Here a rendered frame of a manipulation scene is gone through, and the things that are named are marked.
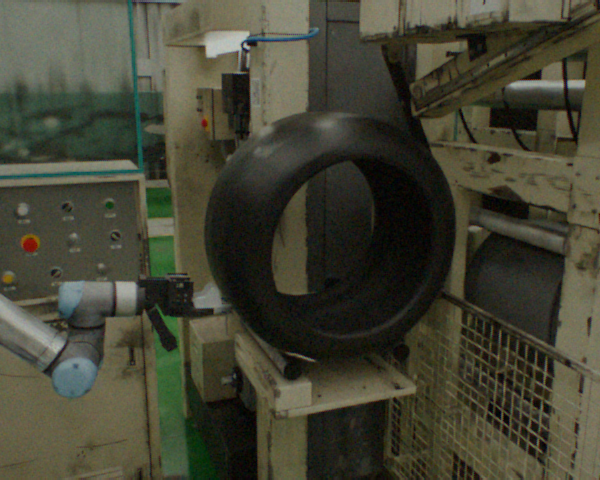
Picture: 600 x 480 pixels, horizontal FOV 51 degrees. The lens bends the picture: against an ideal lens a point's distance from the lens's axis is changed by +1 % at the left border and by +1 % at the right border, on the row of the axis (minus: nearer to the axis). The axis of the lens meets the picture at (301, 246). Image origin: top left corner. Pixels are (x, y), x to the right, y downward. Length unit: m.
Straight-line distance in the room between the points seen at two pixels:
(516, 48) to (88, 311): 1.03
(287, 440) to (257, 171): 0.96
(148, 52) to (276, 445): 9.09
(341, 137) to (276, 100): 0.40
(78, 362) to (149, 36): 9.54
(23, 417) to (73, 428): 0.15
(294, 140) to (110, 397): 1.16
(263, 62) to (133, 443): 1.30
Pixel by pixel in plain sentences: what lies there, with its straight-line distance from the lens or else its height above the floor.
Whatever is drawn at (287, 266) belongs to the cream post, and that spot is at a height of 1.03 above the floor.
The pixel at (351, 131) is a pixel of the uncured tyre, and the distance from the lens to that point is 1.34.
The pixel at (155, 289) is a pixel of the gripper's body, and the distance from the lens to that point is 1.38.
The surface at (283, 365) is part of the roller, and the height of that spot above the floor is 0.91.
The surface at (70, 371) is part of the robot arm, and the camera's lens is 1.25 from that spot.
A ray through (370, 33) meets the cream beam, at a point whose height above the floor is 1.66.
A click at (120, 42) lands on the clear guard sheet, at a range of 1.96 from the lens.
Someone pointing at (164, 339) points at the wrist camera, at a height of 0.99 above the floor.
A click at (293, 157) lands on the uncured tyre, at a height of 1.39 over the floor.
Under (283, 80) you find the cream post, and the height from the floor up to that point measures 1.54.
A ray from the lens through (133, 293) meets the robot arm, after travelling 1.36.
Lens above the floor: 1.53
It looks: 15 degrees down
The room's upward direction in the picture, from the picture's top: straight up
